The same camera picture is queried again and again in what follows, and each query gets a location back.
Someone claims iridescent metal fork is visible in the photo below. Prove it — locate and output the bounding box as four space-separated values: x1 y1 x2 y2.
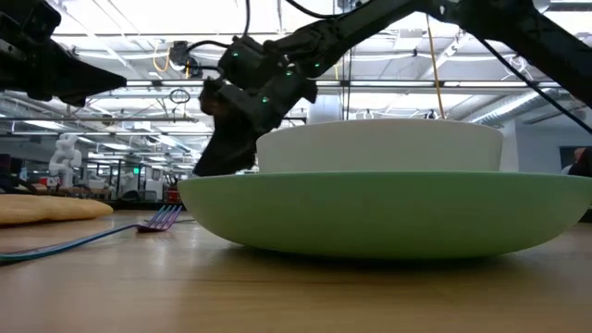
0 204 184 266

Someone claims silver ceiling duct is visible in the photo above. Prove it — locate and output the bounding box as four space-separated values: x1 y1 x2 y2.
466 87 556 126

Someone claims hanging black cable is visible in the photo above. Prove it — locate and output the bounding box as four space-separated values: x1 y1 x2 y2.
344 45 354 122

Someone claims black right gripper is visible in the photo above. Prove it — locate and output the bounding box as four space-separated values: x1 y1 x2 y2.
192 34 320 178

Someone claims yellow cable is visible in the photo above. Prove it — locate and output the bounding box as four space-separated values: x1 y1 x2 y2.
424 13 448 121

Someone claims white bowl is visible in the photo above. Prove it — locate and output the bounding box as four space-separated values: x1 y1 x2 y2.
255 118 505 175

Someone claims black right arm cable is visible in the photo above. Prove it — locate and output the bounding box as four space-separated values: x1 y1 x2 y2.
475 36 592 136

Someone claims person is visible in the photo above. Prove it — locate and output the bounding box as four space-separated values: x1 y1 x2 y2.
561 146 592 179

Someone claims green plate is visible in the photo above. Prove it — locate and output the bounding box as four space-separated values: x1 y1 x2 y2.
178 170 592 260

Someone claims black ceiling cable reel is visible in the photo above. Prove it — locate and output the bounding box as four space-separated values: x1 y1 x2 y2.
166 40 204 80

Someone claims yellow cloth napkin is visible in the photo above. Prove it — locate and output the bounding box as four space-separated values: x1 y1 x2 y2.
0 193 115 227

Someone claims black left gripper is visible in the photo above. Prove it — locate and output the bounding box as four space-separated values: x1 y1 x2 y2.
0 0 128 108

